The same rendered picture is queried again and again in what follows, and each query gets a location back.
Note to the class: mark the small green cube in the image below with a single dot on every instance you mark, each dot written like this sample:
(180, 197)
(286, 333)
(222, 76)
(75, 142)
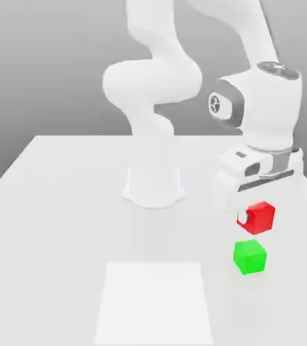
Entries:
(251, 256)

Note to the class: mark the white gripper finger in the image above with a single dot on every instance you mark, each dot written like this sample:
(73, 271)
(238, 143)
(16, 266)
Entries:
(241, 217)

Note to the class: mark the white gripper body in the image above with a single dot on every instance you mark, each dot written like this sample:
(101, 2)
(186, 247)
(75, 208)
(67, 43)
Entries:
(232, 194)

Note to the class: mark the small red cube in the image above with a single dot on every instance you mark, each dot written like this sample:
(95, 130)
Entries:
(260, 217)

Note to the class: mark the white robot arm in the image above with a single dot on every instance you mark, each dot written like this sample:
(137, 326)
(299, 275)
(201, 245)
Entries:
(153, 81)

